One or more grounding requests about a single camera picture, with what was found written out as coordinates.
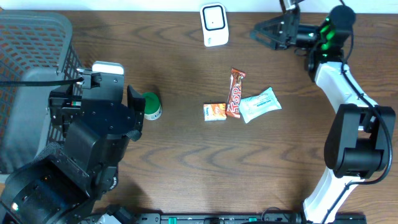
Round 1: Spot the left black camera cable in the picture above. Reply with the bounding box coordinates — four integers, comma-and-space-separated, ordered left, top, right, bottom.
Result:
0, 77, 85, 88

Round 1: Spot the green lid jar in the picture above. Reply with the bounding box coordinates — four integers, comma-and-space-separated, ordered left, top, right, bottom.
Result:
143, 92, 162, 121

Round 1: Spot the orange Top chocolate bar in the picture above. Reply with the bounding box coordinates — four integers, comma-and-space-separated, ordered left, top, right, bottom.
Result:
226, 68, 246, 118

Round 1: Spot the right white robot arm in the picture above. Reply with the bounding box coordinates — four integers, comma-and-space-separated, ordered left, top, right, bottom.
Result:
250, 1, 396, 223

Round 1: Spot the small orange tissue pack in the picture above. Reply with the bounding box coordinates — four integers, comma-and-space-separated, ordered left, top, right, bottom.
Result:
203, 103, 226, 121

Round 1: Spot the grey plastic shopping basket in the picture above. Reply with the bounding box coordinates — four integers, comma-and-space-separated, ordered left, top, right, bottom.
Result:
1, 11, 81, 180

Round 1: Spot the light blue wipes packet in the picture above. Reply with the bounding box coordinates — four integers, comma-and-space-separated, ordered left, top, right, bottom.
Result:
239, 87, 282, 123

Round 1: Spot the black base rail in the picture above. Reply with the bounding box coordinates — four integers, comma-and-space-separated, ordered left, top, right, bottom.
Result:
80, 212, 368, 224

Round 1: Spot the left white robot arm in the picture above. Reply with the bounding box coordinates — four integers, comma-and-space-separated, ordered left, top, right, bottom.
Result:
1, 71, 145, 223

